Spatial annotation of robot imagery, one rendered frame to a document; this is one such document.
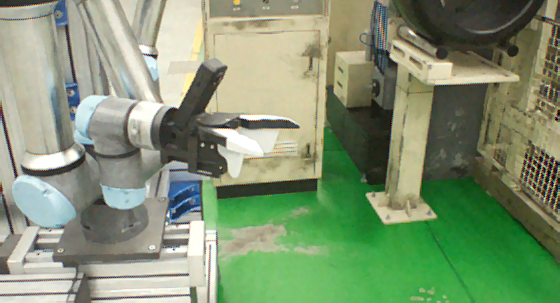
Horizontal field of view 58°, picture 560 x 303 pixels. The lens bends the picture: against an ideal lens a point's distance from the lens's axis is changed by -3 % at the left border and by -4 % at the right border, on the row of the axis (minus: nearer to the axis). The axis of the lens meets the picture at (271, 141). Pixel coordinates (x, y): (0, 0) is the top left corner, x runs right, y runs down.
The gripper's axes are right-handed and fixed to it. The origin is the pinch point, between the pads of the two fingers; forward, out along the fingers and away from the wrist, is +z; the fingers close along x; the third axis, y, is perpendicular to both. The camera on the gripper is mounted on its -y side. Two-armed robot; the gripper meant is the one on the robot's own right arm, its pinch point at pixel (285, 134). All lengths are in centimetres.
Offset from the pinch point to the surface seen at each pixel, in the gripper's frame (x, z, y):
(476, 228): -168, 41, 84
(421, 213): -170, 15, 83
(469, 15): -152, 23, -12
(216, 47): -138, -80, 9
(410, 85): -157, 2, 19
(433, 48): -120, 12, -1
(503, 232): -169, 53, 84
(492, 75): -134, 34, 8
